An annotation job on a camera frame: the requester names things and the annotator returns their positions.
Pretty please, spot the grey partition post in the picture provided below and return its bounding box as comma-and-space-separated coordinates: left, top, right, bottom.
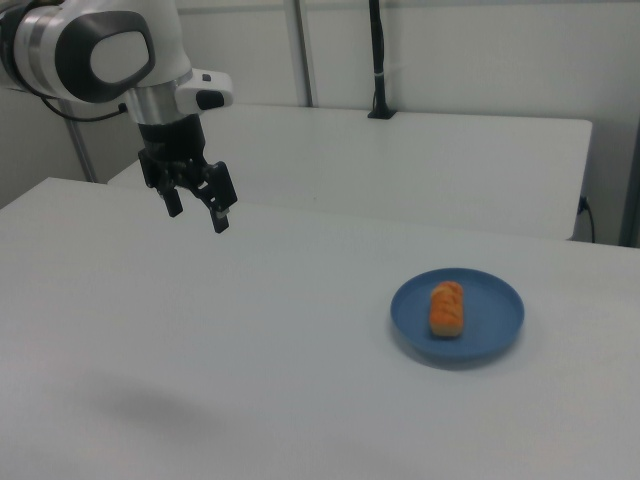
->
66, 98, 99, 184
291, 0, 320, 108

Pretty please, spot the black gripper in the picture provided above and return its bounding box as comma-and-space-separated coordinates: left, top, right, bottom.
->
135, 113, 239, 235

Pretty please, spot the blue round plate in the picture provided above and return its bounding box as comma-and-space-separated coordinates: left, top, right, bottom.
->
389, 268, 526, 362

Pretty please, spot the orange bread loaf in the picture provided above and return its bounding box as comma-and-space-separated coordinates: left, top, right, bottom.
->
427, 281, 466, 340

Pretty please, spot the black power cable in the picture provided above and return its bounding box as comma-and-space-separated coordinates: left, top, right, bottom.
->
578, 196, 598, 244

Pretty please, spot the black camera pole with base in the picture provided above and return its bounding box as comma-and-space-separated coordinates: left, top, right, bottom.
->
367, 0, 399, 121

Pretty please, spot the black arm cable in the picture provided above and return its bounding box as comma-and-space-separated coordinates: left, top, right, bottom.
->
39, 93, 129, 123

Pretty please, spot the white side table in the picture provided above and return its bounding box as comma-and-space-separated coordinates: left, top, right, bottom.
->
106, 103, 594, 242

